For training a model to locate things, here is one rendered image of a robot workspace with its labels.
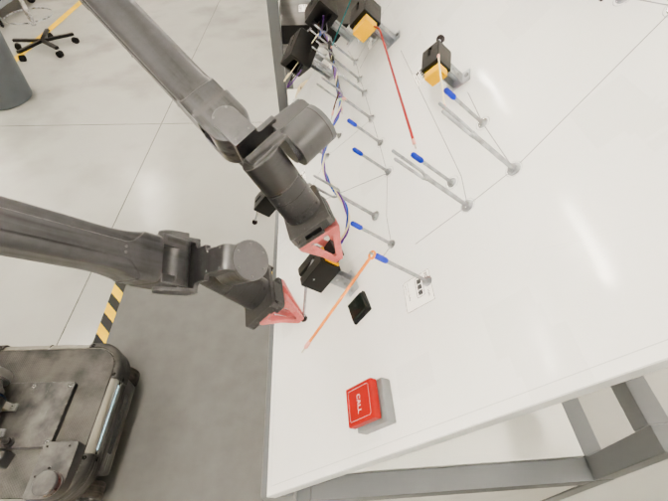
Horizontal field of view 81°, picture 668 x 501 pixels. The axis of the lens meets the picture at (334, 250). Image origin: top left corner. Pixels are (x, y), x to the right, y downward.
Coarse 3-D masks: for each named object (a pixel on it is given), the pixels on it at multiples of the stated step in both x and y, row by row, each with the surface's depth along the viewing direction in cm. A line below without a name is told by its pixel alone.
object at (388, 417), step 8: (384, 384) 51; (384, 392) 50; (384, 400) 49; (392, 400) 50; (384, 408) 49; (392, 408) 49; (384, 416) 48; (392, 416) 49; (368, 424) 50; (376, 424) 49; (384, 424) 49; (360, 432) 51; (368, 432) 51
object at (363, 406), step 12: (360, 384) 51; (372, 384) 50; (348, 396) 52; (360, 396) 50; (372, 396) 49; (348, 408) 51; (360, 408) 50; (372, 408) 48; (348, 420) 51; (360, 420) 49; (372, 420) 48
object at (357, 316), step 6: (360, 294) 63; (354, 300) 63; (360, 300) 62; (366, 300) 61; (348, 306) 64; (354, 306) 63; (360, 306) 61; (366, 306) 60; (354, 312) 62; (360, 312) 61; (366, 312) 61; (354, 318) 62; (360, 318) 61
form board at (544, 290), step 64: (384, 0) 104; (448, 0) 77; (512, 0) 61; (576, 0) 51; (640, 0) 43; (384, 64) 89; (512, 64) 56; (576, 64) 47; (640, 64) 41; (384, 128) 78; (448, 128) 62; (512, 128) 51; (576, 128) 44; (640, 128) 38; (320, 192) 91; (384, 192) 70; (512, 192) 48; (576, 192) 41; (640, 192) 36; (448, 256) 52; (512, 256) 44; (576, 256) 39; (640, 256) 34; (320, 320) 71; (384, 320) 57; (448, 320) 48; (512, 320) 41; (576, 320) 36; (640, 320) 32; (320, 384) 64; (448, 384) 45; (512, 384) 39; (576, 384) 34; (320, 448) 58; (384, 448) 49
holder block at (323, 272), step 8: (320, 248) 64; (312, 256) 63; (320, 256) 61; (304, 264) 64; (312, 264) 62; (320, 264) 61; (328, 264) 61; (304, 272) 63; (312, 272) 61; (320, 272) 62; (328, 272) 62; (336, 272) 62; (304, 280) 62; (312, 280) 62; (320, 280) 63; (328, 280) 63; (312, 288) 63; (320, 288) 64
